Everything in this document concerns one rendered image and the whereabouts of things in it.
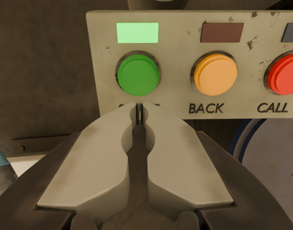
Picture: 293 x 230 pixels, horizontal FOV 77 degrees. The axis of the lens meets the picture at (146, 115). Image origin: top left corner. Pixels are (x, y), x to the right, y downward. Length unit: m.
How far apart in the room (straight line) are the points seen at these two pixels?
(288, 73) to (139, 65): 0.14
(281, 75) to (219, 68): 0.06
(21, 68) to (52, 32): 0.20
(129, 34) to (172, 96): 0.08
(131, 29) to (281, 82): 0.15
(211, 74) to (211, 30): 0.04
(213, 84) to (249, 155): 0.28
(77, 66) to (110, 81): 0.64
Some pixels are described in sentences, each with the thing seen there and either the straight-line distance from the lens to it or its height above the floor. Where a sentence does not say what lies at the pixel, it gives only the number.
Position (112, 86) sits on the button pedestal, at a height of 0.60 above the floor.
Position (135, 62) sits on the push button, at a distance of 0.17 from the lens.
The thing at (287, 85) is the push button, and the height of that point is 0.61.
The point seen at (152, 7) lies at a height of 0.48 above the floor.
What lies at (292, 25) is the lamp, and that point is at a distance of 0.22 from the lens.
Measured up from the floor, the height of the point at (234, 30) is 0.62.
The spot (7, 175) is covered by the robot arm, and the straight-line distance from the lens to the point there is 0.60.
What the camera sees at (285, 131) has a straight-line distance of 0.47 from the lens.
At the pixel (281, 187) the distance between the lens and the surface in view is 0.52.
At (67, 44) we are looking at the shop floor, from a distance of 0.85.
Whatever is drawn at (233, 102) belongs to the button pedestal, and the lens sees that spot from 0.22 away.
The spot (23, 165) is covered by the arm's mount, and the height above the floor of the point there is 0.17.
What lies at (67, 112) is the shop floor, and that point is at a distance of 0.86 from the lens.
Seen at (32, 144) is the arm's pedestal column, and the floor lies 0.02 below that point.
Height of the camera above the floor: 0.79
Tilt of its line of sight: 79 degrees down
